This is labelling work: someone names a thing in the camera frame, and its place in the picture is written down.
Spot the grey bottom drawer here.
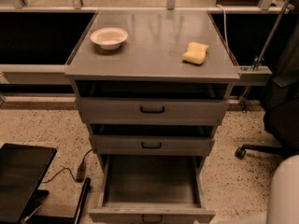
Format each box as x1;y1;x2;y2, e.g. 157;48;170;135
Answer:
89;155;215;224

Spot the grey drawer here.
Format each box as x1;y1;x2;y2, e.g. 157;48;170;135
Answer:
75;80;231;126
90;124;215;156
89;155;215;224

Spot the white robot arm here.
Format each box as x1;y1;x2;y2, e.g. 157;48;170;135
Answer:
218;155;299;224

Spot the grey drawer cabinet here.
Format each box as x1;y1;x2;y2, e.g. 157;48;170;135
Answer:
64;8;242;173

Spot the grey top drawer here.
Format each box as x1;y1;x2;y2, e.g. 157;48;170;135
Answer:
75;80;231;126

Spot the grey middle drawer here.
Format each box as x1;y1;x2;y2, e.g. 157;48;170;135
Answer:
90;124;215;156

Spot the yellow sponge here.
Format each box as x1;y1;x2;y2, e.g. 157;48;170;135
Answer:
182;42;209;65

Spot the white bowl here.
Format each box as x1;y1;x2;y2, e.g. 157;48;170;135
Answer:
90;27;128;50

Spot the black tube on floor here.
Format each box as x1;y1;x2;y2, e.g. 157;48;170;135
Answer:
73;177;91;224

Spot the black office chair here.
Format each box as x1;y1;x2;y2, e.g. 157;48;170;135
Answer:
235;14;299;159

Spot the black monitor screen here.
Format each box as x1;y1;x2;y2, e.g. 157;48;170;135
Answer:
0;144;57;224

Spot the black power adapter with cable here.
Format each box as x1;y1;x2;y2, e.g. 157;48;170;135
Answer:
44;149;92;184

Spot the white cable on rail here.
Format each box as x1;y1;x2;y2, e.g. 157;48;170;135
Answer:
216;4;232;56

